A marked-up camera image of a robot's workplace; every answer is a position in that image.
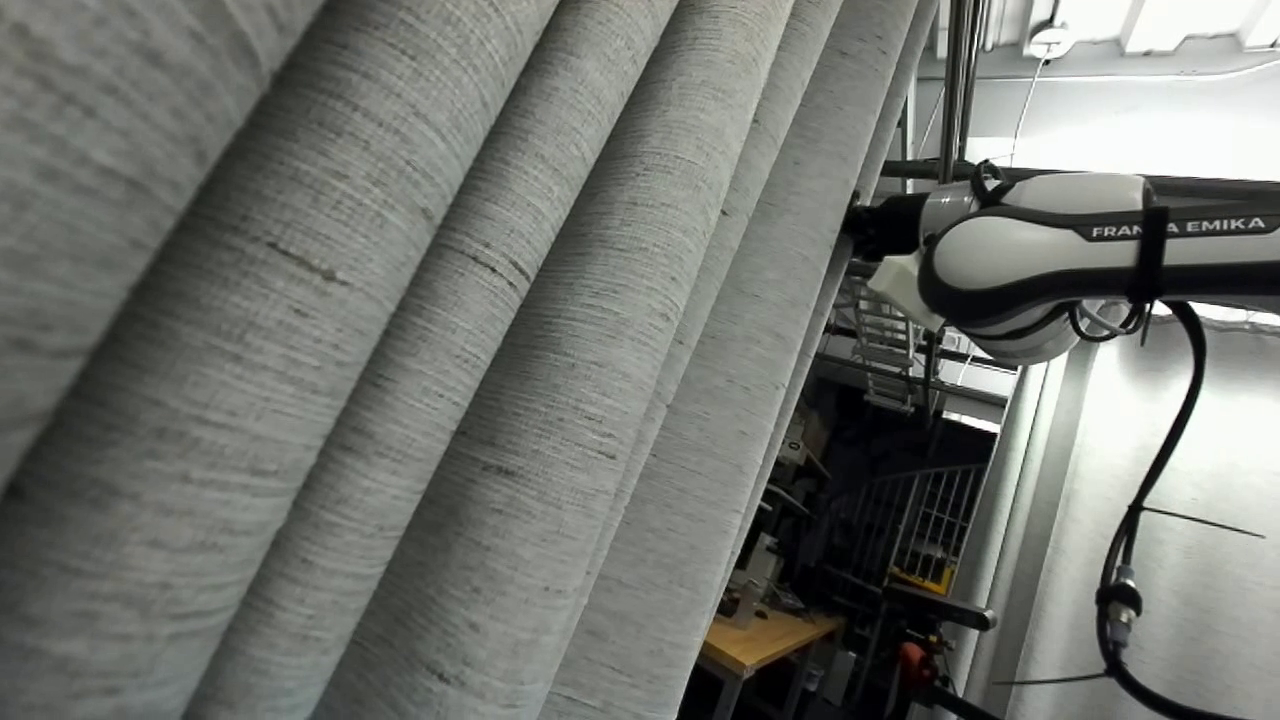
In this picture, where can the wooden workbench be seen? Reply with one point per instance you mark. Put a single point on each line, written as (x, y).
(760, 643)

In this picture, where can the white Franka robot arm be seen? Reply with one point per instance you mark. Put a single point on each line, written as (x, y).
(1082, 254)

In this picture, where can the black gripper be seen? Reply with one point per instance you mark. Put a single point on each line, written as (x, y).
(887, 228)

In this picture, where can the metal vertical pole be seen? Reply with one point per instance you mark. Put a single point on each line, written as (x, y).
(956, 81)

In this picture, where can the light grey curtain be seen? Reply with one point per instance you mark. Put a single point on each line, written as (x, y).
(402, 362)

